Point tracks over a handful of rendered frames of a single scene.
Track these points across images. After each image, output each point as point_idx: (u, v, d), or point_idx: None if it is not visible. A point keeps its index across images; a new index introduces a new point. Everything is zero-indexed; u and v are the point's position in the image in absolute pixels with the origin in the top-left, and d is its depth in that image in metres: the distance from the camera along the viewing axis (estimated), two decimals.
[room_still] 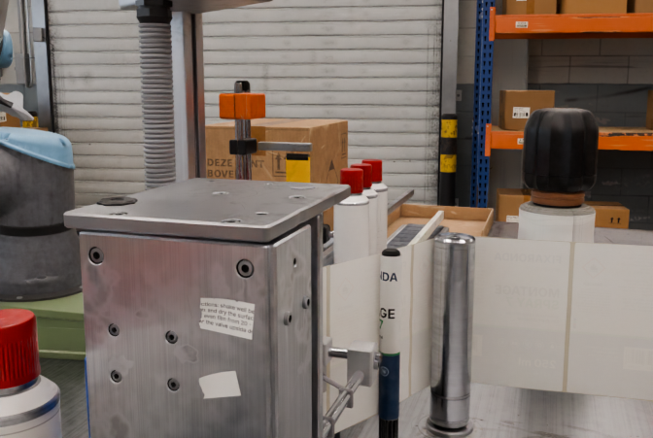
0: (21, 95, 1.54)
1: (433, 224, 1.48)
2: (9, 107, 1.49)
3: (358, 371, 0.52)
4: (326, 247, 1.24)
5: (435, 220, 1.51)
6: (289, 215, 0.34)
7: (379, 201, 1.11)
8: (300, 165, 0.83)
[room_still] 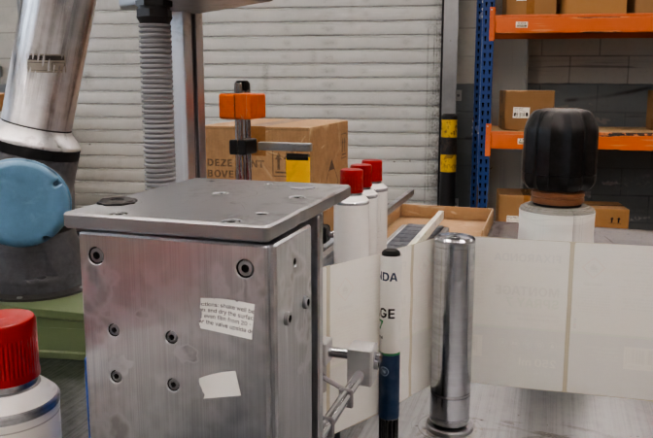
0: None
1: (433, 224, 1.48)
2: None
3: (358, 371, 0.52)
4: (326, 247, 1.24)
5: (435, 220, 1.51)
6: (289, 215, 0.34)
7: (379, 201, 1.11)
8: (300, 165, 0.83)
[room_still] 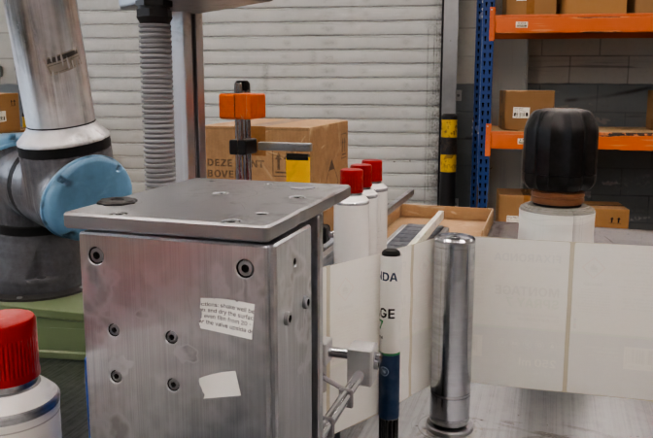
0: None
1: (433, 224, 1.48)
2: None
3: (358, 371, 0.52)
4: (326, 247, 1.24)
5: (435, 220, 1.51)
6: (289, 215, 0.34)
7: (379, 201, 1.11)
8: (300, 165, 0.83)
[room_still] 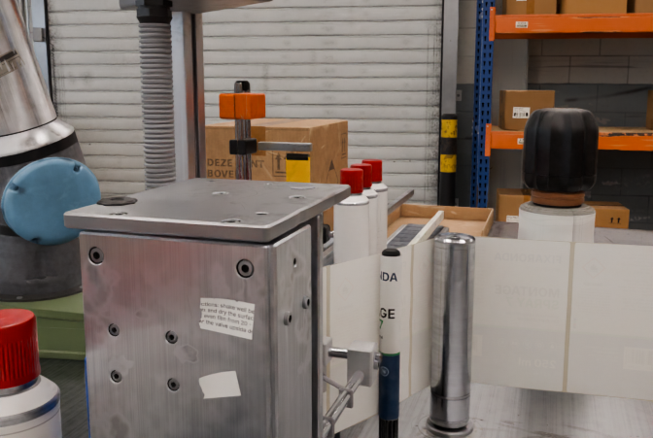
0: None
1: (433, 224, 1.48)
2: None
3: (358, 371, 0.52)
4: (326, 247, 1.24)
5: (435, 220, 1.51)
6: (289, 215, 0.34)
7: (379, 201, 1.11)
8: (300, 165, 0.83)
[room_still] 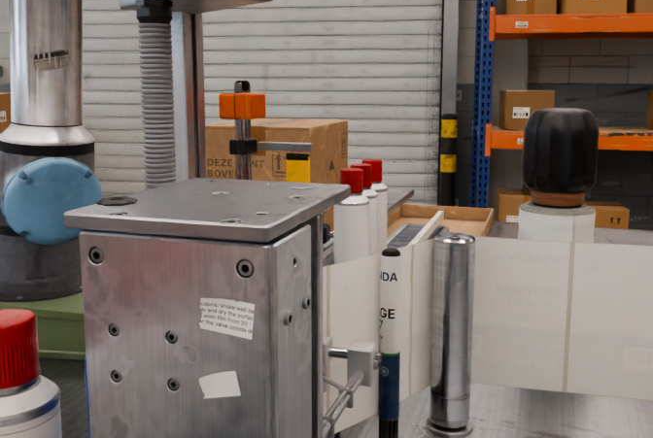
0: None
1: (433, 224, 1.48)
2: None
3: (358, 371, 0.52)
4: (326, 247, 1.24)
5: (435, 220, 1.51)
6: (289, 215, 0.34)
7: (379, 201, 1.11)
8: (300, 165, 0.83)
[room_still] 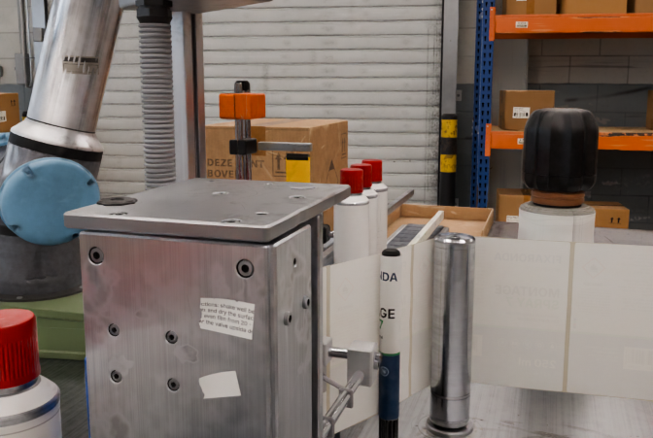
0: None
1: (433, 224, 1.48)
2: None
3: (358, 371, 0.52)
4: (326, 247, 1.24)
5: (435, 220, 1.51)
6: (289, 215, 0.34)
7: (379, 201, 1.11)
8: (300, 165, 0.83)
